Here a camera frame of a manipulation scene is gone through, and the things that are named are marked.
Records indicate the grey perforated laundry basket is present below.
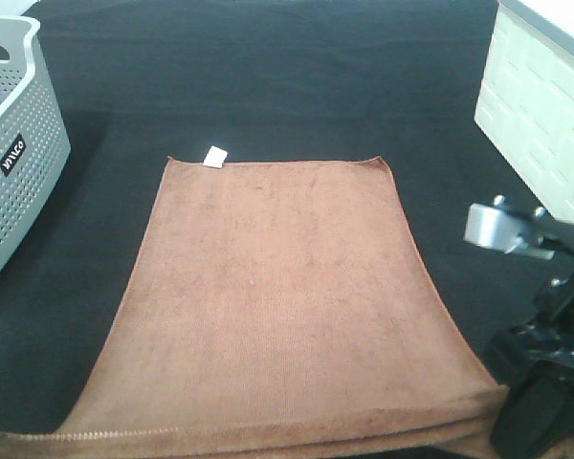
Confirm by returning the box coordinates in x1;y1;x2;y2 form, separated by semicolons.
0;16;71;272

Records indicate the black table cloth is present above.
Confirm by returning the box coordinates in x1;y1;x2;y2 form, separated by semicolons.
0;1;574;433

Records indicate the brown microfibre towel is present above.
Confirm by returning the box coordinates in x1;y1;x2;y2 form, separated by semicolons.
0;154;574;459

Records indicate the white plastic storage bin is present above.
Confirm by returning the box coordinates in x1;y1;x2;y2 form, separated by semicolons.
475;1;574;224

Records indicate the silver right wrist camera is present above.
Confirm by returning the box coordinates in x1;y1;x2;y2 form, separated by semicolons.
463;195;555;260

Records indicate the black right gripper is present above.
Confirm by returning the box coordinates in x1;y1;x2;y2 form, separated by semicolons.
486;223;574;458

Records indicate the white towel care label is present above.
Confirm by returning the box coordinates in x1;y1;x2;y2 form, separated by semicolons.
203;145;229;169

